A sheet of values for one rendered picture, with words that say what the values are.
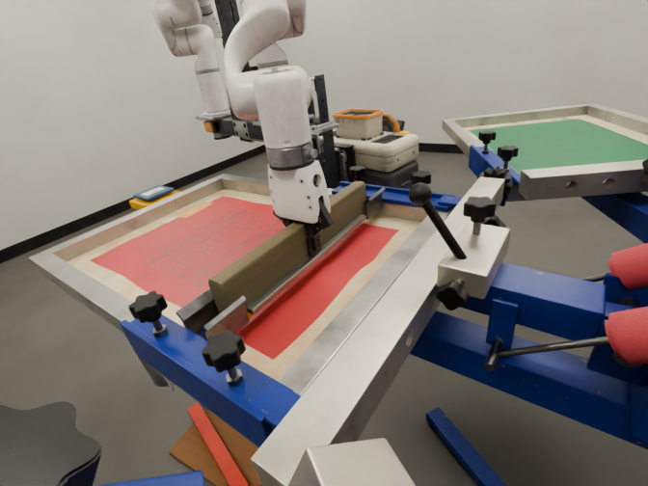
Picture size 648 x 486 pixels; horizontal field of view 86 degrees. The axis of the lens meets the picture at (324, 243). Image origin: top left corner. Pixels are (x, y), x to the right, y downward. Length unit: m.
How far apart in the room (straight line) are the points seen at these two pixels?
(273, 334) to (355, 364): 0.21
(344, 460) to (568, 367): 0.43
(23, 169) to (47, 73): 0.89
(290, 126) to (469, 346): 0.41
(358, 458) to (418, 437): 1.35
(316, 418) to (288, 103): 0.40
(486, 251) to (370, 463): 0.34
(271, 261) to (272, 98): 0.24
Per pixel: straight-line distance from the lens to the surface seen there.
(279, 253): 0.57
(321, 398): 0.35
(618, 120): 1.63
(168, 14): 1.49
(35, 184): 4.22
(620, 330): 0.43
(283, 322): 0.57
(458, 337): 0.58
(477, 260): 0.46
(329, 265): 0.67
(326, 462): 0.18
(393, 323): 0.41
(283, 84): 0.53
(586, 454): 1.66
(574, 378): 0.57
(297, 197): 0.57
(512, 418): 1.66
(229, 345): 0.40
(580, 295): 0.50
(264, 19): 0.70
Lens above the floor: 1.33
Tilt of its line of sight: 30 degrees down
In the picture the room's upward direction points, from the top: 8 degrees counter-clockwise
